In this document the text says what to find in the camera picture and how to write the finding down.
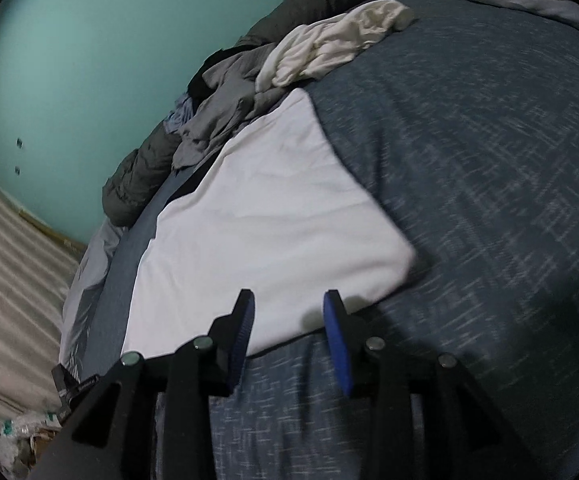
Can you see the white long sleeve garment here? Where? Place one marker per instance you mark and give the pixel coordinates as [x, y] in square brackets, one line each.
[312, 51]

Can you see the crumpled plastic bag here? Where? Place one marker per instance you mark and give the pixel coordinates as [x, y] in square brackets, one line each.
[23, 439]

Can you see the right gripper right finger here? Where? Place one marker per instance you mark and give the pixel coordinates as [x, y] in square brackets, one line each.
[429, 418]

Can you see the grey sweatshirt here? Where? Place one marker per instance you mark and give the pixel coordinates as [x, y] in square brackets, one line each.
[233, 103]

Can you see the white polo shirt black collar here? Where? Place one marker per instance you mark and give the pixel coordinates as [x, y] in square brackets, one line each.
[278, 214]

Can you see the blue-grey bed sheet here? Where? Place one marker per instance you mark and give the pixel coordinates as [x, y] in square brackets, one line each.
[465, 128]

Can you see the wooden frame by curtain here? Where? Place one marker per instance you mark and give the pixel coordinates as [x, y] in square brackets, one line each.
[73, 246]

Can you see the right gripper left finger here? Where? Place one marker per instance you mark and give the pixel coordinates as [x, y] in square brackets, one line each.
[148, 411]

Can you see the light grey satin blanket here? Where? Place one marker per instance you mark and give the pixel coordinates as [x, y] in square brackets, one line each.
[84, 294]

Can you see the blue-purple crumpled garment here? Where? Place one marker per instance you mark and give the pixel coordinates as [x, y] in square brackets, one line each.
[182, 112]

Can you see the dark grey rolled duvet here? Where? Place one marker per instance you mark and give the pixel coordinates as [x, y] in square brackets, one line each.
[137, 178]

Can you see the striped beige curtain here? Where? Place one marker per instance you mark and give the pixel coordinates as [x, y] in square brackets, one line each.
[35, 275]

